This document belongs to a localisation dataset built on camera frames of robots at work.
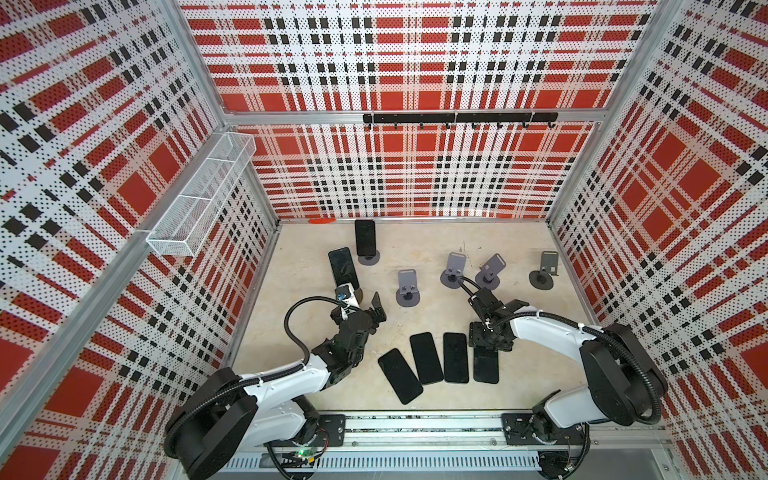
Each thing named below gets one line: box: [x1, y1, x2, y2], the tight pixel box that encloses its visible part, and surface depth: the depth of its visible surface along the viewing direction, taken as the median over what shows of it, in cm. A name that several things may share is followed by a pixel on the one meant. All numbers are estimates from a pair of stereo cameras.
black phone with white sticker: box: [378, 348, 423, 405], surface depth 84 cm
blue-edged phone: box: [410, 332, 444, 385], surface depth 88 cm
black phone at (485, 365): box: [473, 345, 499, 384], surface depth 85 cm
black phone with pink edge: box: [443, 332, 469, 384], surface depth 86 cm
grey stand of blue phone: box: [475, 253, 507, 290], surface depth 100 cm
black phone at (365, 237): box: [355, 220, 376, 256], surface depth 102 cm
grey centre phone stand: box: [396, 269, 421, 307], surface depth 96 cm
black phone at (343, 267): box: [328, 247, 360, 290], surface depth 93 cm
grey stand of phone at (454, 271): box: [440, 252, 467, 289], surface depth 101 cm
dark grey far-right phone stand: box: [528, 251, 559, 290], surface depth 100 cm
